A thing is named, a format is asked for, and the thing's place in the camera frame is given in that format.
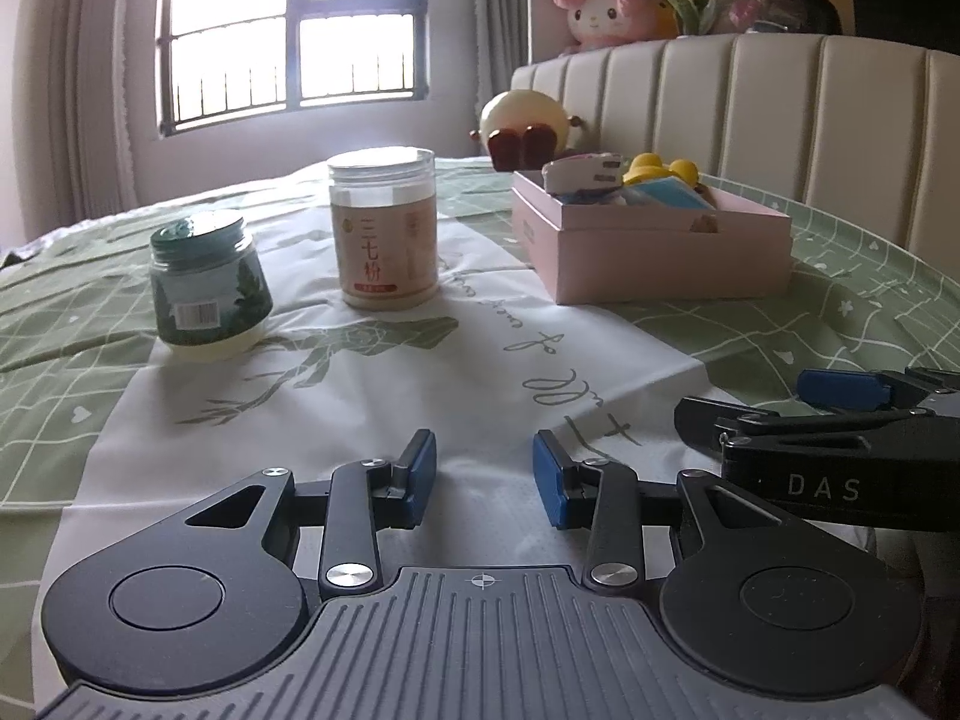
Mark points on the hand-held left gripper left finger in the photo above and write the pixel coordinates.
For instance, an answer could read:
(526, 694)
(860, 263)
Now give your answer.
(420, 476)

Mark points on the green lidded glass jar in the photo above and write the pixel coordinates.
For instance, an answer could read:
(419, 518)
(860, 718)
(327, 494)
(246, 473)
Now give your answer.
(210, 292)

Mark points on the pink plush toy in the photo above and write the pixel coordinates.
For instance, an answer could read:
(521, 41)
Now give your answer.
(600, 15)

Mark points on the green printed bed sheet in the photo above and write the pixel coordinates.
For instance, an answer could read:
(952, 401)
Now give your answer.
(450, 360)

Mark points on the yellow rubber duck toy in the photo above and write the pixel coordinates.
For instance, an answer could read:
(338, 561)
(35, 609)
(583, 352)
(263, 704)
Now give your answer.
(652, 165)

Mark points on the cream round plush brown feet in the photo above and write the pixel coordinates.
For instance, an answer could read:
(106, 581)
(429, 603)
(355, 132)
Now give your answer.
(517, 112)

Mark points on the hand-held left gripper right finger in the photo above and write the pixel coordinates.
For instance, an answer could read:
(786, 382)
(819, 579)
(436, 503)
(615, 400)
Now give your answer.
(551, 484)

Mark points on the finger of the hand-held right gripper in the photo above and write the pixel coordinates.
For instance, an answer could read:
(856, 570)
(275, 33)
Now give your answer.
(840, 386)
(750, 420)

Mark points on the pink cardboard box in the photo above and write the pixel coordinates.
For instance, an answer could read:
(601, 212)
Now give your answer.
(660, 262)

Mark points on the pale curtain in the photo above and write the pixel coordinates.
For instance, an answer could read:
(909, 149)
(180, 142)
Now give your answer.
(75, 90)
(480, 30)

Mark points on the beige egg-shaped sponge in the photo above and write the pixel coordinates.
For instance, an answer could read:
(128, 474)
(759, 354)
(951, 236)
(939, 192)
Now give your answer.
(705, 225)

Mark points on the beige padded headboard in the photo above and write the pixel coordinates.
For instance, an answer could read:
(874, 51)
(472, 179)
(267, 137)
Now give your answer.
(825, 112)

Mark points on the clear powder jar beige lid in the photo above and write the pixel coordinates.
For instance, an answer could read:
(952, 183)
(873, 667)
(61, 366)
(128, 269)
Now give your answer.
(382, 240)

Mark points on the blue soft pack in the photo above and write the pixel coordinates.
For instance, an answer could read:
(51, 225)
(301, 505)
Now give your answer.
(675, 196)

